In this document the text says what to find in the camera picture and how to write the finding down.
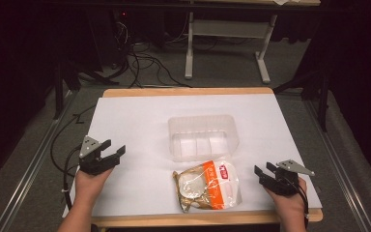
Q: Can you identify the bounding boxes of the orange and clear snack packet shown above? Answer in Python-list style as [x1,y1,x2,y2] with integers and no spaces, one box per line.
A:
[172,159,243,214]

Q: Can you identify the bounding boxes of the metal floor rail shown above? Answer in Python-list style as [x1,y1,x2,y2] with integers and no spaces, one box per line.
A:
[303,100,371,232]
[0,90,79,232]

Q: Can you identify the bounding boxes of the person's left hand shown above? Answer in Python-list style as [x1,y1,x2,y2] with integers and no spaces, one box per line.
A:
[73,166,114,207]

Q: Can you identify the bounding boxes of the white paper sheet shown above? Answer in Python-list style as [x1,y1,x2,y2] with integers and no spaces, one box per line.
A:
[62,93,324,218]

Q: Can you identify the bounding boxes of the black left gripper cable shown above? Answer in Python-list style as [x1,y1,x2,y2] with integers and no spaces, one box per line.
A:
[49,103,99,211]

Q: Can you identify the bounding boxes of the black floor cables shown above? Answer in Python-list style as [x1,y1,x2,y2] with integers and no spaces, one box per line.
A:
[109,18,194,89]

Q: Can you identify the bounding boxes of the clear plastic container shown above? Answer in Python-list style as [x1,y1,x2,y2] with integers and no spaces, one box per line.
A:
[167,114,241,163]

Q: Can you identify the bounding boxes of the person's right hand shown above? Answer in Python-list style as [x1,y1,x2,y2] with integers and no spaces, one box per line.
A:
[265,177,309,224]

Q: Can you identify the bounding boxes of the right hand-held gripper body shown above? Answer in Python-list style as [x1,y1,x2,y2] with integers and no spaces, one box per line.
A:
[260,159,316,197]

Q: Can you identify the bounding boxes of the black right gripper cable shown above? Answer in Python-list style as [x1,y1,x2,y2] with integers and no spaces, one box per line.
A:
[286,176,311,228]

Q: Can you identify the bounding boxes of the white metal desk frame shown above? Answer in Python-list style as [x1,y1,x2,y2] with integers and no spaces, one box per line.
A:
[184,11,278,85]

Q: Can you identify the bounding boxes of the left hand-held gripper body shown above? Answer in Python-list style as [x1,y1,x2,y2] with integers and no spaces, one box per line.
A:
[78,134,122,177]

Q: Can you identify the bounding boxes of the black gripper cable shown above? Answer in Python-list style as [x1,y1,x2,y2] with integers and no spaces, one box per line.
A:
[286,176,311,228]
[49,103,99,211]

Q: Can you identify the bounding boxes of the black metal stand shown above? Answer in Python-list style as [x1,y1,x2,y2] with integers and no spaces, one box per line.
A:
[271,69,332,133]
[52,54,82,121]

